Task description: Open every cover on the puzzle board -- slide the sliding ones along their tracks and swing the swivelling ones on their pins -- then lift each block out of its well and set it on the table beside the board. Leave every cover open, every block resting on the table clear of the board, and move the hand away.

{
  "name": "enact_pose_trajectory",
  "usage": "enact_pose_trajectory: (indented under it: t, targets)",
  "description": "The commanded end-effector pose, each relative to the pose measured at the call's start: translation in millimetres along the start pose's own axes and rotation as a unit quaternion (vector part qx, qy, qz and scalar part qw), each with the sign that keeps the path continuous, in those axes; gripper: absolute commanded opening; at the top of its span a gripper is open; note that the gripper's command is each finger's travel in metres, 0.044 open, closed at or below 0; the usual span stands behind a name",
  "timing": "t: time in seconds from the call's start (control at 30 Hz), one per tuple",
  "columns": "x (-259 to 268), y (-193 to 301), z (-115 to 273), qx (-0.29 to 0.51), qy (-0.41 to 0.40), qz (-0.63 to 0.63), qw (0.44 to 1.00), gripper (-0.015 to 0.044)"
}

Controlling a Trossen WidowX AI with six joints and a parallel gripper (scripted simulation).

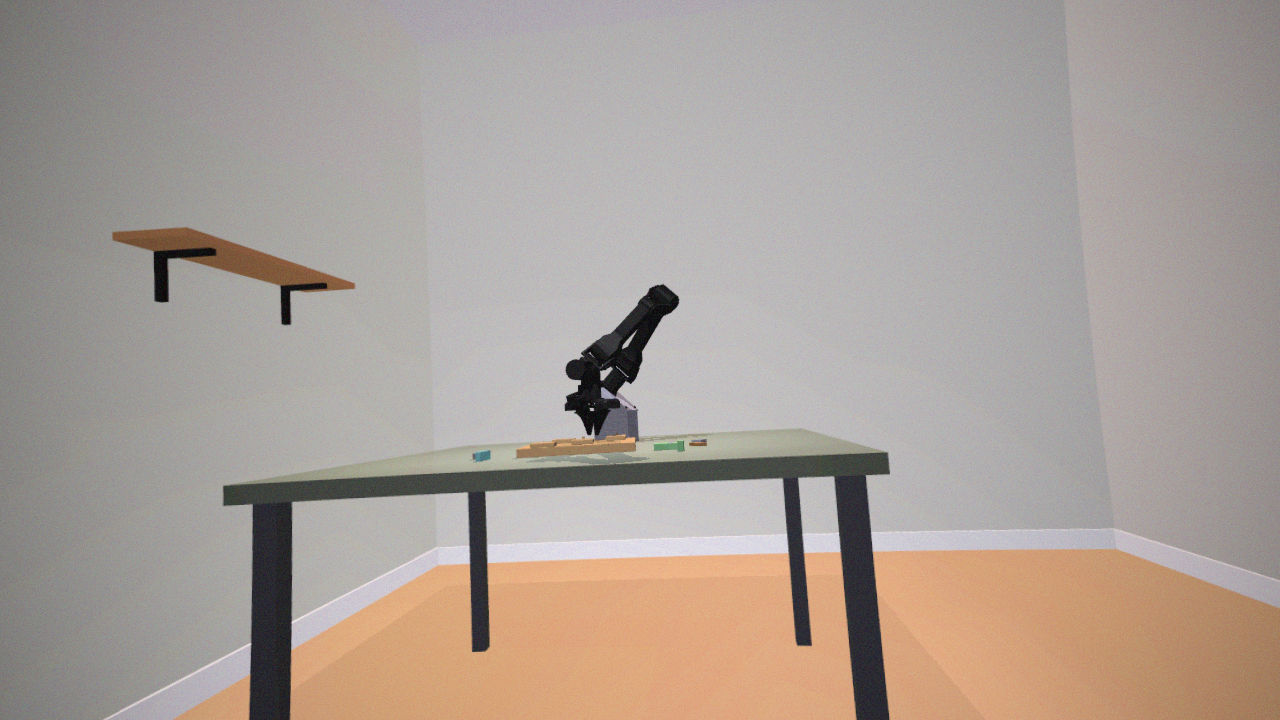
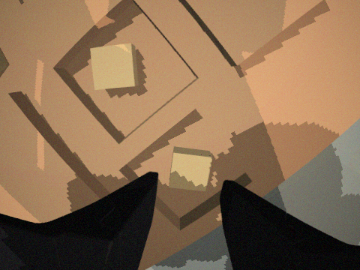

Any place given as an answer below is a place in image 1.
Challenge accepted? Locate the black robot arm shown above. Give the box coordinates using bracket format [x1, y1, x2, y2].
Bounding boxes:
[566, 284, 678, 407]

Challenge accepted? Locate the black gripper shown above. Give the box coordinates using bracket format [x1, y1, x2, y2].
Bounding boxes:
[564, 380, 620, 436]

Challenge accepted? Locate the orange square puzzle board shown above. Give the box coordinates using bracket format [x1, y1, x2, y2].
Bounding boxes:
[517, 433, 636, 457]

